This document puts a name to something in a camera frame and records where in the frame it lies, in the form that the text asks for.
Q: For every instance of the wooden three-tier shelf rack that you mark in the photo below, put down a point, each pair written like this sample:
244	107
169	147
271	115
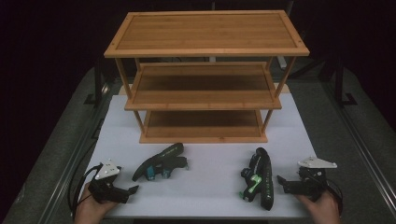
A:
205	31

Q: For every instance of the black metal stand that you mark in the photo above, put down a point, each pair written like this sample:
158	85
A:
98	84
339	84

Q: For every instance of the person's left hand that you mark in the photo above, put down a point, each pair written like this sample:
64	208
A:
90	211

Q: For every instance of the person's right hand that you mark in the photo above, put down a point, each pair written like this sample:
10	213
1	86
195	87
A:
323	210

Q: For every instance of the aluminium frame rail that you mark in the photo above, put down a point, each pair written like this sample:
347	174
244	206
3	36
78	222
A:
364	149
71	171

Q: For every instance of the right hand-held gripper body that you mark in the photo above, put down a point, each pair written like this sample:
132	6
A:
308	185

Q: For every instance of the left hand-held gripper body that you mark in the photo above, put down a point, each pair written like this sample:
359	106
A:
107	189

